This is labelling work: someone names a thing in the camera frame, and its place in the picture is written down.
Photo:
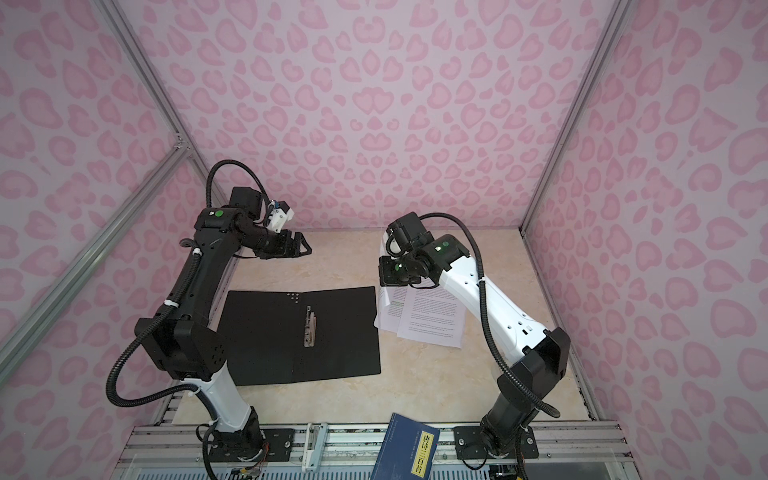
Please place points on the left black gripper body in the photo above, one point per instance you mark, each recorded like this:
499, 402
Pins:
268, 243

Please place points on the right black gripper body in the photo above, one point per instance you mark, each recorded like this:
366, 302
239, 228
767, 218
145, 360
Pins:
401, 270

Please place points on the white black file folder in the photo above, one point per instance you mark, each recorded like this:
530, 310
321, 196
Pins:
274, 338

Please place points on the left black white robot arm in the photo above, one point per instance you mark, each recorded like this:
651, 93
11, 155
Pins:
156, 334

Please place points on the metal folder clip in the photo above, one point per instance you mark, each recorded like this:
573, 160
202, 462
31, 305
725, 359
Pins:
309, 338

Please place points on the blue book yellow label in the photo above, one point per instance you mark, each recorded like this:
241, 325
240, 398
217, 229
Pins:
407, 451

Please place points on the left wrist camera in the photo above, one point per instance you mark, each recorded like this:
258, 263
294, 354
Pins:
279, 214

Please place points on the aluminium diagonal frame bar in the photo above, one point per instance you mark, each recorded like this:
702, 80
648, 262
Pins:
39, 320

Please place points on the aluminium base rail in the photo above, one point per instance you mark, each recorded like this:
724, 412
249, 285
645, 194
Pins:
552, 450

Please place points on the left aluminium corner post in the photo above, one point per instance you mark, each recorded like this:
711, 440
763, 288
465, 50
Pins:
174, 114

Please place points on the aluminium corner post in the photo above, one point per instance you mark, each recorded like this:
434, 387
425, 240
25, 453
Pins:
620, 16
174, 114

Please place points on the right aluminium corner post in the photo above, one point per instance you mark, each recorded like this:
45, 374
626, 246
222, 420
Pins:
620, 16

